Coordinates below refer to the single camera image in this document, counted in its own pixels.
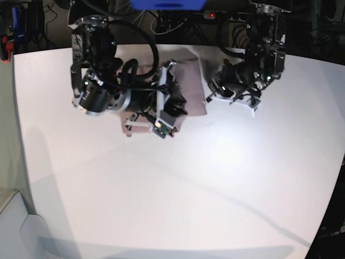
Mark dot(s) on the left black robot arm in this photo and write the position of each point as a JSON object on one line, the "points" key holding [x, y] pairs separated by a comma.
{"points": [[261, 64]]}

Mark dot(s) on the grey power strip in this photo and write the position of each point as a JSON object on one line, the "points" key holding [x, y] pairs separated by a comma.
{"points": [[226, 15]]}

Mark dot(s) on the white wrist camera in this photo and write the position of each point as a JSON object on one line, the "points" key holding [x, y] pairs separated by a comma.
{"points": [[163, 125], [254, 105]]}

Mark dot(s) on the mauve t-shirt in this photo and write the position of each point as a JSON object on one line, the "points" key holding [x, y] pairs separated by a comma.
{"points": [[187, 73]]}

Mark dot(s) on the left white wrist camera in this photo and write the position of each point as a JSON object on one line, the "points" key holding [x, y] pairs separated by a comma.
{"points": [[254, 105]]}

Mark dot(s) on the blue box at top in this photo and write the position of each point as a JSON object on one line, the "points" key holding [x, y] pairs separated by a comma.
{"points": [[185, 5]]}

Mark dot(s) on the white side table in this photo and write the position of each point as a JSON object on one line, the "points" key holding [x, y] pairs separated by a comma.
{"points": [[21, 232]]}

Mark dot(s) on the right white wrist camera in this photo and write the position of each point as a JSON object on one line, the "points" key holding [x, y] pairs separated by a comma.
{"points": [[163, 125]]}

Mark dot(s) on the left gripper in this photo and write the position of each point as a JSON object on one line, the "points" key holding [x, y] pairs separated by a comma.
{"points": [[234, 84]]}

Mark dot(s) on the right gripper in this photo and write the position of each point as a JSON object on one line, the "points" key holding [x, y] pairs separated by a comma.
{"points": [[141, 107]]}

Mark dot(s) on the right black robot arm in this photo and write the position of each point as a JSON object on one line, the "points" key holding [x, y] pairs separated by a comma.
{"points": [[98, 76]]}

